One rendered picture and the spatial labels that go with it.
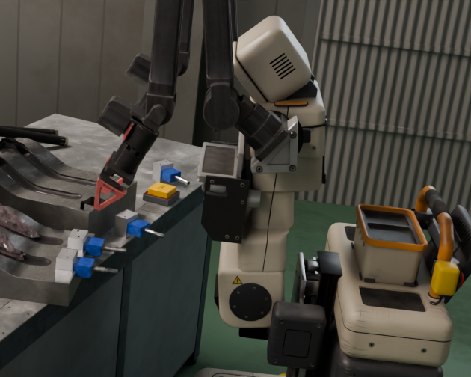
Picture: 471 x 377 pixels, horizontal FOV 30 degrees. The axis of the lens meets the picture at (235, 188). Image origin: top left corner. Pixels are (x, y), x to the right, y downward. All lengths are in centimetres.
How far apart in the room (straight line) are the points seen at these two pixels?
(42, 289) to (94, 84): 292
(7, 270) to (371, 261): 84
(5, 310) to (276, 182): 67
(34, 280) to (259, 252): 54
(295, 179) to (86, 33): 278
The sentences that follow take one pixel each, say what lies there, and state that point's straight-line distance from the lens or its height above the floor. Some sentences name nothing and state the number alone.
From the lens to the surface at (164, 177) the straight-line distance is 256.
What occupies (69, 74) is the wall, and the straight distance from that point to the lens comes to 473.
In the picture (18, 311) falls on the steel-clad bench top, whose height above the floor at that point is 80.
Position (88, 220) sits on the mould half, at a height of 87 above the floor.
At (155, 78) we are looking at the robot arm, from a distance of 180.
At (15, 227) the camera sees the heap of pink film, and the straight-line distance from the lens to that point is 204.
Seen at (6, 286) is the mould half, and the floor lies 83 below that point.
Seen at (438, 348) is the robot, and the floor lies 75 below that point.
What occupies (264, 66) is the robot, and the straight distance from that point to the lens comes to 192.
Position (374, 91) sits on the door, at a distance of 464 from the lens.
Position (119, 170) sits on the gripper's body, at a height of 108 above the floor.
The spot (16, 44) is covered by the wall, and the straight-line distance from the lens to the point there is 476.
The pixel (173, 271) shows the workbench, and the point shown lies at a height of 50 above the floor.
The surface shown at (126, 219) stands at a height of 85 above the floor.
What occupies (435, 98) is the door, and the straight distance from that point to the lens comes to 470.
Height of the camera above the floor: 173
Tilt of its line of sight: 21 degrees down
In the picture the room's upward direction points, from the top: 7 degrees clockwise
